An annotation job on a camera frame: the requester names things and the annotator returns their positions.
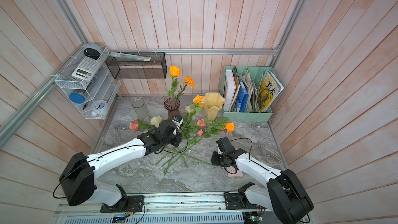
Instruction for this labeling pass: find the white wire wall shelf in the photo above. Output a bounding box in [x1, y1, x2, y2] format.
[55, 46, 121, 120]

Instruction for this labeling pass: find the mint green file organizer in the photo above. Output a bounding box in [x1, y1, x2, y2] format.
[220, 66, 275, 122]

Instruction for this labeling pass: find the cream rose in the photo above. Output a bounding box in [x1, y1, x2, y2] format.
[150, 116, 163, 128]
[184, 105, 194, 114]

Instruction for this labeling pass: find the pink calculator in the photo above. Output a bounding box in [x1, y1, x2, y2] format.
[226, 167, 243, 178]

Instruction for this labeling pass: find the white book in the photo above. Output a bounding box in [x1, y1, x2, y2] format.
[223, 69, 236, 112]

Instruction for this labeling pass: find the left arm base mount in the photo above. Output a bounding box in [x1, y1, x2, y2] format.
[100, 184, 145, 213]

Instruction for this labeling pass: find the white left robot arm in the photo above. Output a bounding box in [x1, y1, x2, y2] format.
[59, 116, 184, 212]

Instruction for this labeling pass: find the blue lidded jar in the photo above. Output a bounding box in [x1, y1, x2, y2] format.
[68, 89, 86, 104]

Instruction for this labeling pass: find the white desk calculator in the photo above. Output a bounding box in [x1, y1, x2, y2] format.
[72, 57, 101, 81]

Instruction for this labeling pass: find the yellow ruffled vase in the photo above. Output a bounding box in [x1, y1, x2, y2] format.
[201, 92, 226, 122]

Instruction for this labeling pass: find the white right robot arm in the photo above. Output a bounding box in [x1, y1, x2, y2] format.
[211, 138, 314, 224]

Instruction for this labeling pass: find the orange carnation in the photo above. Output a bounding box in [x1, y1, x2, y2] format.
[176, 76, 195, 100]

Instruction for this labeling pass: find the clear glass vase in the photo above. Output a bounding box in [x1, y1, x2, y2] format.
[132, 99, 151, 123]

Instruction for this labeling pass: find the pink rose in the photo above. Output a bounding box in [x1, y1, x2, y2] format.
[129, 120, 154, 132]
[160, 118, 207, 175]

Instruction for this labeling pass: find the round grey speaker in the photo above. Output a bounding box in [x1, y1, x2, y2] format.
[84, 43, 103, 60]

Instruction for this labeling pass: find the pink rose left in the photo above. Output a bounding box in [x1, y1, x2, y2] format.
[129, 120, 154, 132]

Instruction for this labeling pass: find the blue folder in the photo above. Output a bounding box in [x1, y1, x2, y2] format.
[235, 77, 248, 113]

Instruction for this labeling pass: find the dark purple glass vase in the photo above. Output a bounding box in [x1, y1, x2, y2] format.
[163, 98, 181, 120]

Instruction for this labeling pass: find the orange rose large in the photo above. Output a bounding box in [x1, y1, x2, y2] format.
[183, 95, 204, 130]

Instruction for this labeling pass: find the pink rose centre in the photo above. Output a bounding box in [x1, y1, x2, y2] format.
[160, 118, 207, 175]

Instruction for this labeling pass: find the white mug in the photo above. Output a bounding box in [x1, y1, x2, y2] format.
[90, 100, 107, 118]

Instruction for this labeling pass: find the yellow cover magazine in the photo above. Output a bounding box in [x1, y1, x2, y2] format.
[257, 71, 284, 113]

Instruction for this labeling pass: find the black mesh wall basket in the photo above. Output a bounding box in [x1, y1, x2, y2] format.
[105, 51, 167, 80]

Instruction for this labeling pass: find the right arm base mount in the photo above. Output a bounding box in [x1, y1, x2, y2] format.
[223, 183, 272, 210]

